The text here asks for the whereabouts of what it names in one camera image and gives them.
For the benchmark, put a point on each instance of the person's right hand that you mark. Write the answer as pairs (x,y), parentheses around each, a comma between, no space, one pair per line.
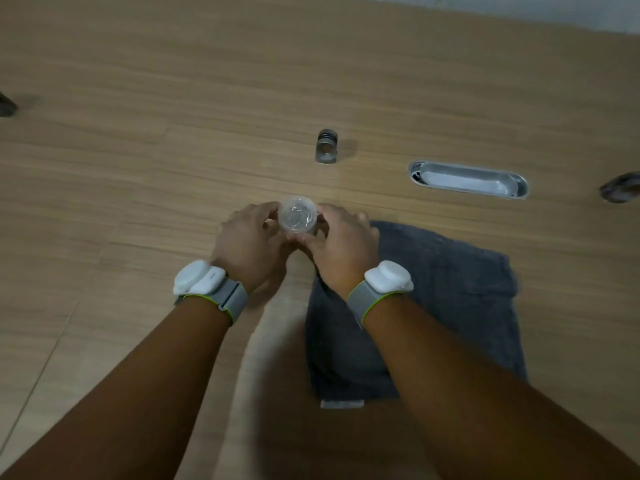
(342,249)

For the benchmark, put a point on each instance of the person's left hand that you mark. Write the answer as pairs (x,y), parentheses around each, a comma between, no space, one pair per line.
(250,249)

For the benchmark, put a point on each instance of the clear plastic shaker jar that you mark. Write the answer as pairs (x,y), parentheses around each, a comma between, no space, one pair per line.
(297,214)

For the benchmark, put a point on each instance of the grey cloth towel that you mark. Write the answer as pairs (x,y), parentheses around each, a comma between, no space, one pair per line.
(450,294)

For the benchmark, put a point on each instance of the person's left forearm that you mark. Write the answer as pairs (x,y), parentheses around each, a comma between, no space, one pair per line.
(125,394)

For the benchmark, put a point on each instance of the person's right forearm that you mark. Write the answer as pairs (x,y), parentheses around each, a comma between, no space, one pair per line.
(475,394)

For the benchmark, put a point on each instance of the white wrist tracker grey band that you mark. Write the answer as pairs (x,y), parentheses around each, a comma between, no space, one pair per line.
(387,277)
(200,278)

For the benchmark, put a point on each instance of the metal partition clamp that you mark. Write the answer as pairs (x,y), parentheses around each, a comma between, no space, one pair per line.
(7,105)
(622,188)
(326,147)

